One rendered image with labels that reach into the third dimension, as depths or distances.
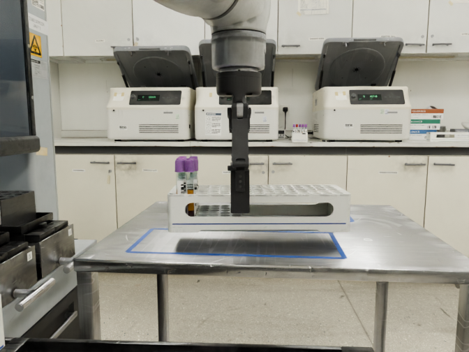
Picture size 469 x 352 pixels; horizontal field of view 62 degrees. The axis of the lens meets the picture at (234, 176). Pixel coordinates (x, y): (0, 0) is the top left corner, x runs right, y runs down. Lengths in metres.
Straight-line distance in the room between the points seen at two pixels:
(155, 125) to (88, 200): 0.69
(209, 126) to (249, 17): 2.00
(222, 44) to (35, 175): 0.53
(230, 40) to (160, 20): 2.40
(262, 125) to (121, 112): 0.93
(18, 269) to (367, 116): 2.29
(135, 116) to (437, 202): 2.05
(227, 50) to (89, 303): 0.44
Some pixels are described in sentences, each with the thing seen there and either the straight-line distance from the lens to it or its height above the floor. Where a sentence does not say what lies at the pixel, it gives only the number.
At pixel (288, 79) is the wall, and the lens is 3.24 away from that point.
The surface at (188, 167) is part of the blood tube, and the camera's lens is 0.64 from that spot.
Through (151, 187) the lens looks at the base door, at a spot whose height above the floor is 0.59.
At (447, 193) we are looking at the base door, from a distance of 2.91.
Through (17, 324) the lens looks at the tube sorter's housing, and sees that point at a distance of 0.79.
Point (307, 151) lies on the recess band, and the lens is 2.66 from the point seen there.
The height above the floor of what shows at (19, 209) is 0.85.
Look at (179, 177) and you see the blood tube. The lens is 0.64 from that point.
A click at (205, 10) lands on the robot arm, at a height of 1.17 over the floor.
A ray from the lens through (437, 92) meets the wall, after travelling 3.53.
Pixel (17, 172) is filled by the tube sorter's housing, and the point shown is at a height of 0.92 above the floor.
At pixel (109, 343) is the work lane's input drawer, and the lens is 0.42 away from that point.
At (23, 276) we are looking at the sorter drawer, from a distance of 0.78.
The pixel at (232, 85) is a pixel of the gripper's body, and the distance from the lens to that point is 0.64.
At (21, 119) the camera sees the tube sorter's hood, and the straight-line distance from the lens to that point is 0.91.
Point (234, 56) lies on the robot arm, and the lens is 0.63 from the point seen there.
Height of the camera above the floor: 1.02
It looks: 8 degrees down
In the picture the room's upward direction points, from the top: straight up
